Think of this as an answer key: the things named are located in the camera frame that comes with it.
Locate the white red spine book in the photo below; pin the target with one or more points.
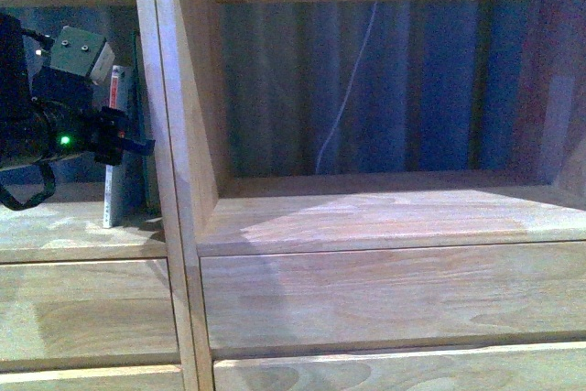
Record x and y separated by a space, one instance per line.
113 207

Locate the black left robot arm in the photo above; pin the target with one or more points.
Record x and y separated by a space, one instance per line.
46 99

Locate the left lower wooden drawer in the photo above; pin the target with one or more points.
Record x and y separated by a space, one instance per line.
157 377

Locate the left upper wooden drawer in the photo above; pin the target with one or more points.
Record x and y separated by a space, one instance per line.
86 314

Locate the green thin book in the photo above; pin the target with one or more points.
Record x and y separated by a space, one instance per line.
149 169

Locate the right wooden shelf unit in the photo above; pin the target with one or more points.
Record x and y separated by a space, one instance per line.
296 215

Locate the right lower wooden drawer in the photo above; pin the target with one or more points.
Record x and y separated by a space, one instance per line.
543 366

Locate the left wooden shelf unit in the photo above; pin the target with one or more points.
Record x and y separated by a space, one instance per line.
69 230

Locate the wooden drawer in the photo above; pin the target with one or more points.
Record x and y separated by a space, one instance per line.
86 314
543 366
157 377
366 300

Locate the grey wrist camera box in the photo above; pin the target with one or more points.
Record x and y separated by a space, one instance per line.
82 53

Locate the wooden shelf unit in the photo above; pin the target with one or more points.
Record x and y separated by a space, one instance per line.
69 230
296 215

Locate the dark blue curtain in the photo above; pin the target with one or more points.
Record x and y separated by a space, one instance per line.
340 88

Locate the right upper wooden drawer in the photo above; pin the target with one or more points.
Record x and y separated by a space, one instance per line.
366 300

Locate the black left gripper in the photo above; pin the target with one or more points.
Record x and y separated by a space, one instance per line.
105 136

